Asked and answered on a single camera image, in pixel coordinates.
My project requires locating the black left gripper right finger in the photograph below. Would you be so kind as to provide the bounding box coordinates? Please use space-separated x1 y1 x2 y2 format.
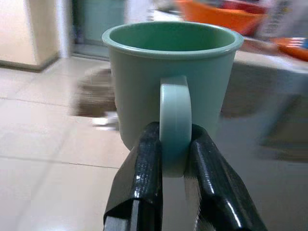
183 124 268 231

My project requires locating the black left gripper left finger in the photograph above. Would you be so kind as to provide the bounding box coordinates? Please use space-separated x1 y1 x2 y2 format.
103 121 164 231

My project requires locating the light green plastic mug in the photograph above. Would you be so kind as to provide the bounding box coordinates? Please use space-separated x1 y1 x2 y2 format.
101 20 244 179

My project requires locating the brown woven floor mat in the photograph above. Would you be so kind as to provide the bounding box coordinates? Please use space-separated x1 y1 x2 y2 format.
71 66 118 118

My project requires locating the orange plastic plate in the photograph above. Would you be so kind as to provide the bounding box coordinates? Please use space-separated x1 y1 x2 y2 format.
273 37 308 62

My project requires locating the orange plastic basin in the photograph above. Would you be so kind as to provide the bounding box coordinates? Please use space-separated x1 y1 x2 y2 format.
175 0 268 36

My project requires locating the cream cabinet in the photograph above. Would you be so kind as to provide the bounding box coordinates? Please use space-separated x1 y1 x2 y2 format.
0 0 61 72

